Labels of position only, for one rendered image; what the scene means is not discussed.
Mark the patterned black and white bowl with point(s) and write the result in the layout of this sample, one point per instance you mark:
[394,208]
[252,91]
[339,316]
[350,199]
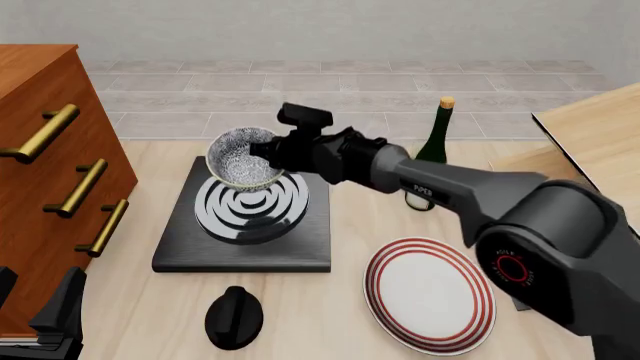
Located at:
[235,157]

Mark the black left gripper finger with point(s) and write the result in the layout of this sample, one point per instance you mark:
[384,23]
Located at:
[62,303]
[6,285]

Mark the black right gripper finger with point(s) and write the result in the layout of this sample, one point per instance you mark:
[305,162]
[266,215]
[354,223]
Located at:
[260,149]

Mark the red-brown wooden cabinet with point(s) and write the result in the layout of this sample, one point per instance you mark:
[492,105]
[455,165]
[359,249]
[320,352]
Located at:
[30,195]

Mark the white plate with red rings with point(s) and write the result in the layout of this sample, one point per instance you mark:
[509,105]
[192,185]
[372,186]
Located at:
[430,296]

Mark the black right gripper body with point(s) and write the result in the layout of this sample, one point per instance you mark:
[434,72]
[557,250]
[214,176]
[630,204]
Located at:
[295,153]

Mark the flat black stove plate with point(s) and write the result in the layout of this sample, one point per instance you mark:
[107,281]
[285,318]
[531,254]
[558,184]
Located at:
[250,240]

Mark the round black stove knob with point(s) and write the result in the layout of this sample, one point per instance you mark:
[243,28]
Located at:
[234,318]

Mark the dark green wine bottle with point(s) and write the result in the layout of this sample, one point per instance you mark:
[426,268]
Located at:
[440,135]

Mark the grey and black right robot arm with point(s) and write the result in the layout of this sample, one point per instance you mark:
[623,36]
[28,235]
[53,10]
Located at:
[500,195]

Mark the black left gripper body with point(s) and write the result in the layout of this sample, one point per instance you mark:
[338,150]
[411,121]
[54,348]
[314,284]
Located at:
[40,347]

